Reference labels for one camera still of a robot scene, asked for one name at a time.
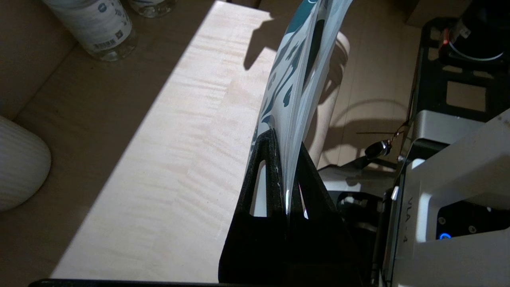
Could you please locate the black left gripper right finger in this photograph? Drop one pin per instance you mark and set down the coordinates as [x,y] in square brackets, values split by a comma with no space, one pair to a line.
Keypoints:
[322,247]

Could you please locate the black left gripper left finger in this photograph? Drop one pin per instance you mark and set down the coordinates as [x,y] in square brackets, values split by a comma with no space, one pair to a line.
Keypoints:
[255,247]

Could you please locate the white leaf-print plastic bag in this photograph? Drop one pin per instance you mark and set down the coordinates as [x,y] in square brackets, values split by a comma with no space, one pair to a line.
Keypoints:
[295,79]

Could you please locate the white robot wrist housing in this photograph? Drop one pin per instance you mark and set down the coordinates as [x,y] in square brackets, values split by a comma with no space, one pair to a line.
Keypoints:
[458,171]

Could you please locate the white ribbed mug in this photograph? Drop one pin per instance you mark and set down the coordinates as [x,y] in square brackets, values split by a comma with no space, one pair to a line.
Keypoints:
[20,159]

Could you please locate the small clear water bottle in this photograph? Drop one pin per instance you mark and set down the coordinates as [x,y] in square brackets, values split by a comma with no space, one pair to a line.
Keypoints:
[99,28]
[151,6]

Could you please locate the black robot chassis frame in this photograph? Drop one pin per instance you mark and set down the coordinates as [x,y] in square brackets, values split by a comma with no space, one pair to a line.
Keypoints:
[430,79]

